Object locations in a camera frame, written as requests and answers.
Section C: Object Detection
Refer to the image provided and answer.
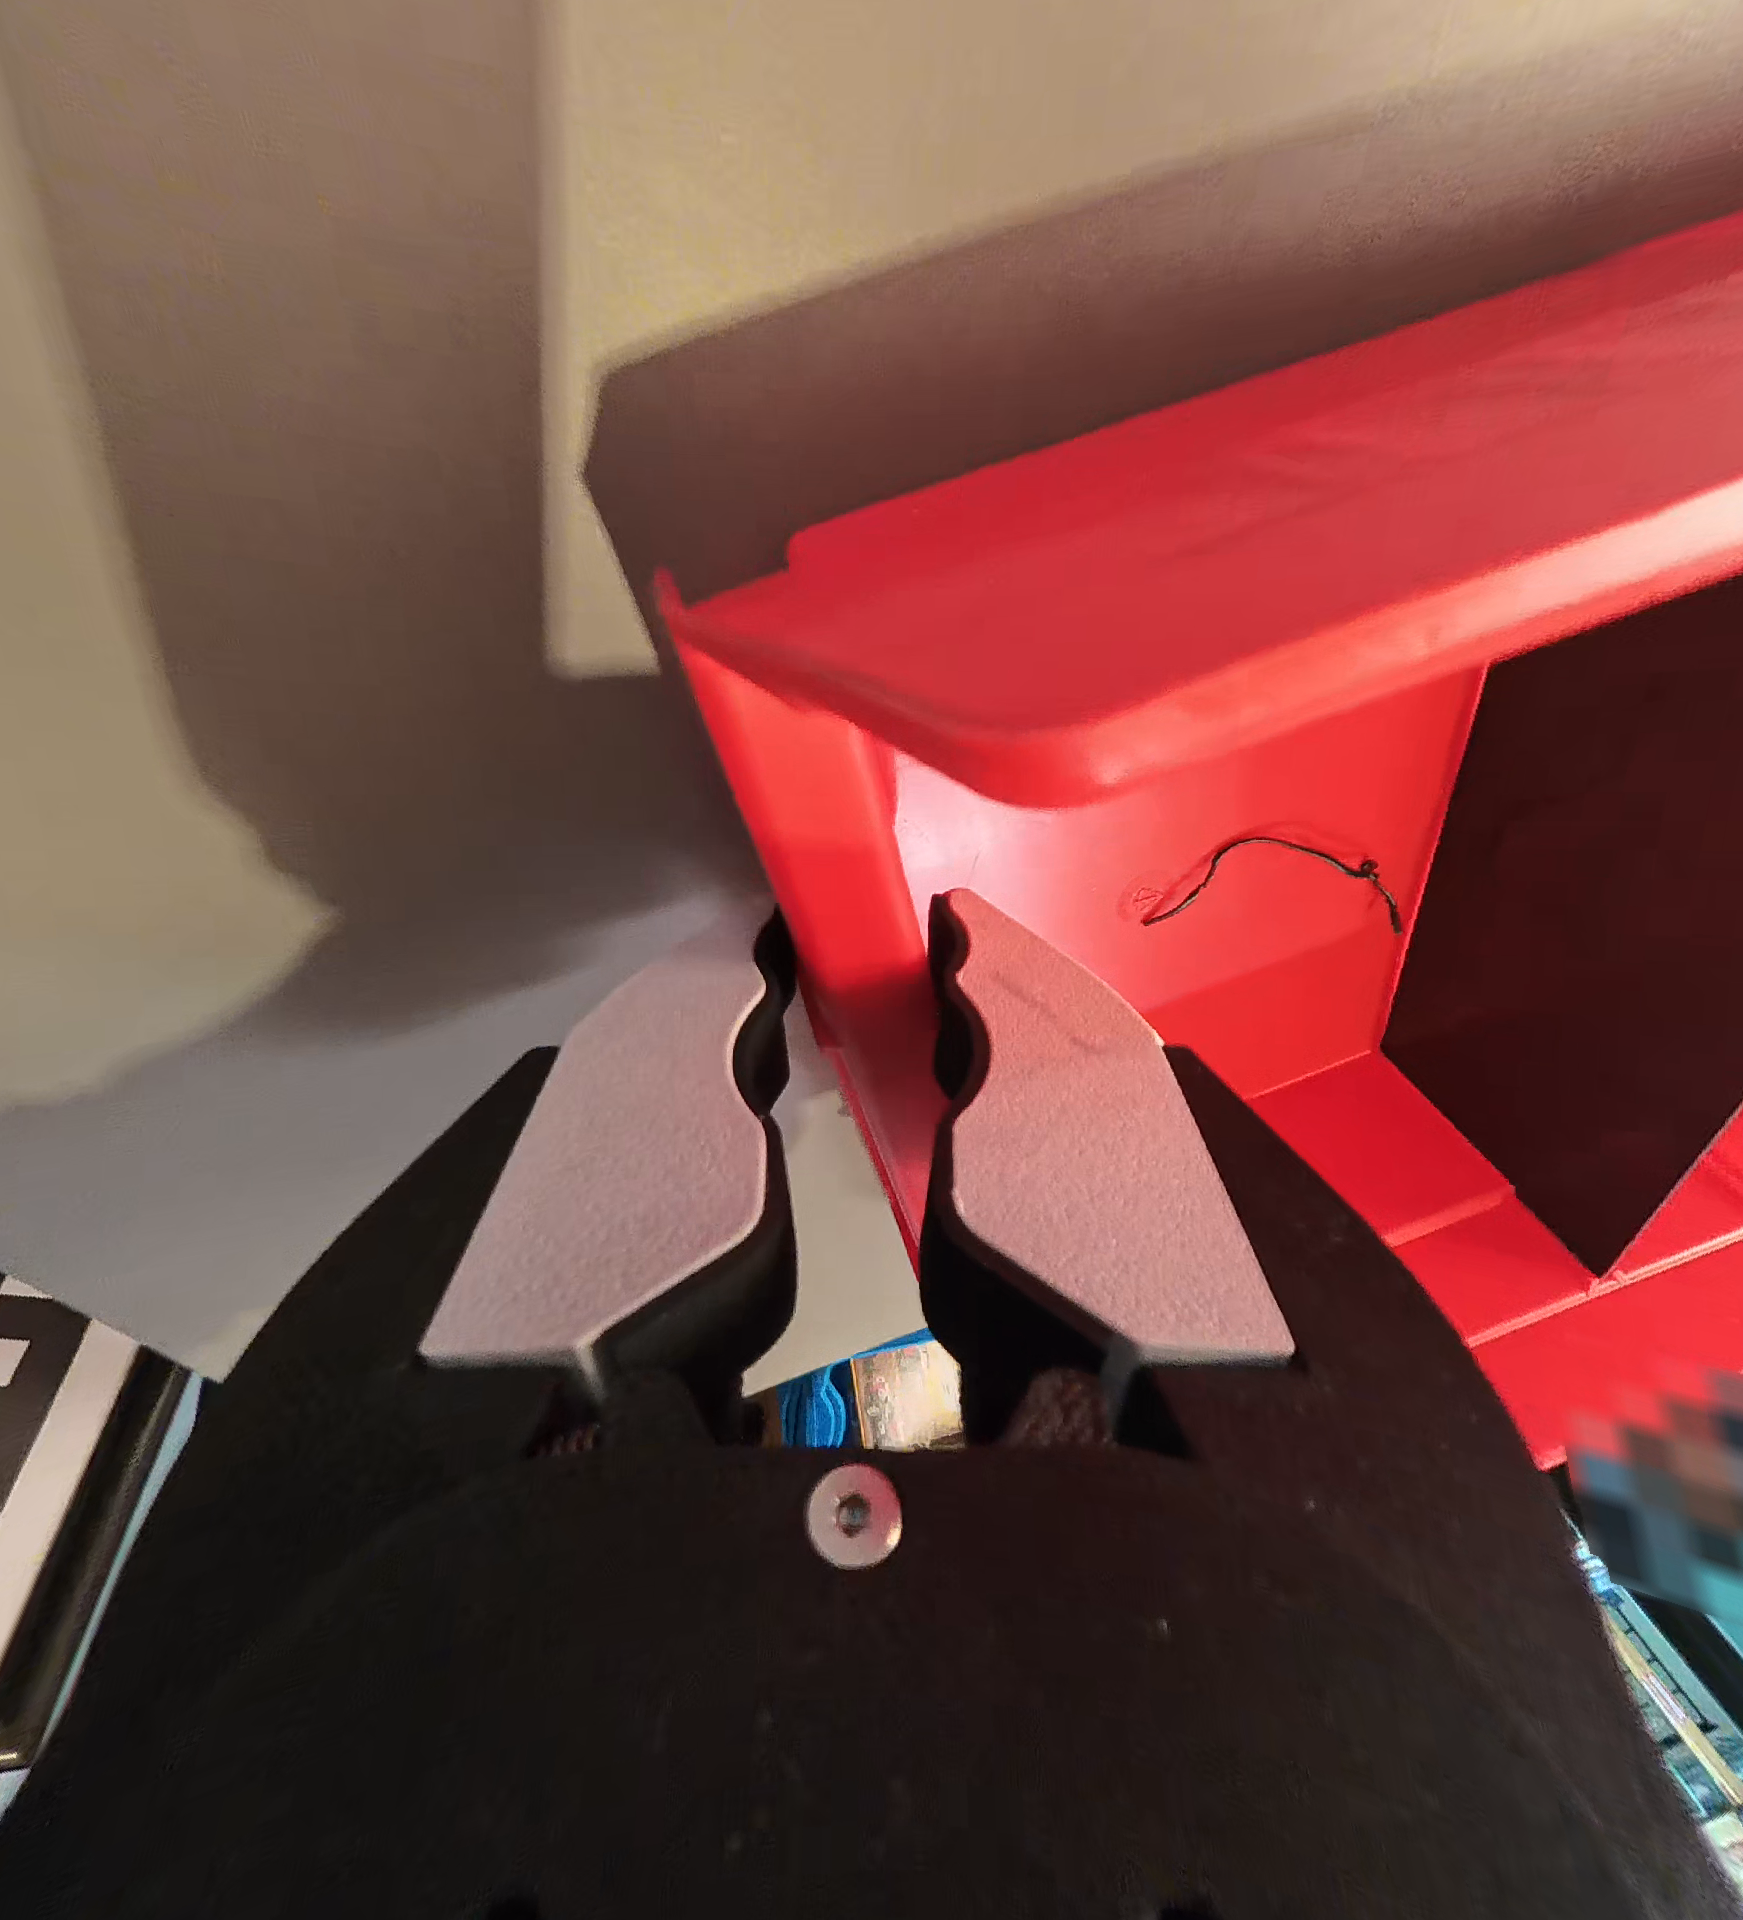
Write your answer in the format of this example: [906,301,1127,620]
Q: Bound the thin black wire piece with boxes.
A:
[1138,834,1405,938]

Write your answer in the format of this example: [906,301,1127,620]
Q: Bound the red plastic storage bin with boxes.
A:
[651,181,1743,1479]

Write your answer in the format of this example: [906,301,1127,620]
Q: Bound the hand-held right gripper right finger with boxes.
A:
[921,886,1297,1430]

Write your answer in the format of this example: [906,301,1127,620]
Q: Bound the black divider panel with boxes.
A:
[1378,547,1743,1280]

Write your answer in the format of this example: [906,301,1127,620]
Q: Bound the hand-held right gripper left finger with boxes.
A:
[417,901,802,1404]

